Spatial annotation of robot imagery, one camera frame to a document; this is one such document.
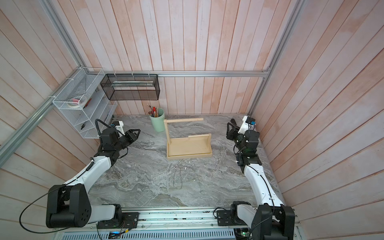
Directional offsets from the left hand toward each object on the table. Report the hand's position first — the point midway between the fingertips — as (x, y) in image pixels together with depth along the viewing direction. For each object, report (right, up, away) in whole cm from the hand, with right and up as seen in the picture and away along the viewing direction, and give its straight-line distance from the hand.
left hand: (140, 132), depth 86 cm
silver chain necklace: (+24, -28, +2) cm, 37 cm away
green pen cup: (+7, +6, +18) cm, 21 cm away
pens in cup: (+6, +13, +10) cm, 18 cm away
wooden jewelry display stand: (+32, -10, +17) cm, 37 cm away
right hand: (+50, +6, -7) cm, 51 cm away
